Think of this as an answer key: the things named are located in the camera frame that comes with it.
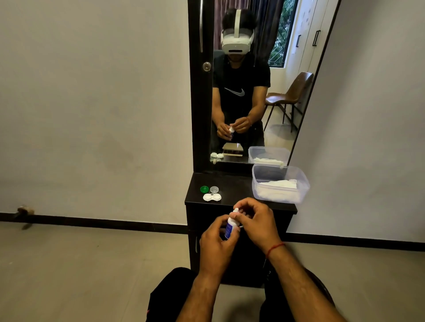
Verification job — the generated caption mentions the person's left hand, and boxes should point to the person's left hand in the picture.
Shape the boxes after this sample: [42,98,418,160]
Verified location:
[199,215,241,276]

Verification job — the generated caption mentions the person's right hand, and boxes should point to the person's right hand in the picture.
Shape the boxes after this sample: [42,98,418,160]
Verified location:
[232,197,283,255]

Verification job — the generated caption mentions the small white and blue bottle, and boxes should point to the small white and blue bottle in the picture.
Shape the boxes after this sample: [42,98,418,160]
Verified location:
[224,208,241,240]

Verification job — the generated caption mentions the person's left forearm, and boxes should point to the person's left forearm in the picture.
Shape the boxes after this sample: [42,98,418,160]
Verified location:
[175,270,222,322]

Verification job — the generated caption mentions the person's right forearm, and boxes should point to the person's right forearm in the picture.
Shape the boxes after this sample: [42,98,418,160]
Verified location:
[267,245,347,322]

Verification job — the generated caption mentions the black dressing table cabinet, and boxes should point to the black dressing table cabinet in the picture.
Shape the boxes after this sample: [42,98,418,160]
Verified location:
[184,0,298,288]

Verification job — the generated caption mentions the white cotton pads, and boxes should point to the white cotton pads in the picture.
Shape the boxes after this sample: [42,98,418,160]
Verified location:
[257,179,300,203]

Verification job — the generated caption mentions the clear plastic container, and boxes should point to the clear plastic container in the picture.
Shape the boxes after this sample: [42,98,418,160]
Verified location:
[251,164,311,204]

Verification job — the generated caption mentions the black trousers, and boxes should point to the black trousers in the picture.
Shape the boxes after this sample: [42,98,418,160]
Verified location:
[145,264,336,322]

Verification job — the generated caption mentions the tall mirror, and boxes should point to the tall mirror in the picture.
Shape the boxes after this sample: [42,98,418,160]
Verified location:
[209,0,340,165]

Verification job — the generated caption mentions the metal door stopper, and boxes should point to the metal door stopper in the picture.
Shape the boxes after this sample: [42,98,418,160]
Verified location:
[15,205,35,230]

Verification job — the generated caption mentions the red thread bracelet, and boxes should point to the red thread bracelet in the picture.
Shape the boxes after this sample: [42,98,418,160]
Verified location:
[265,242,286,259]

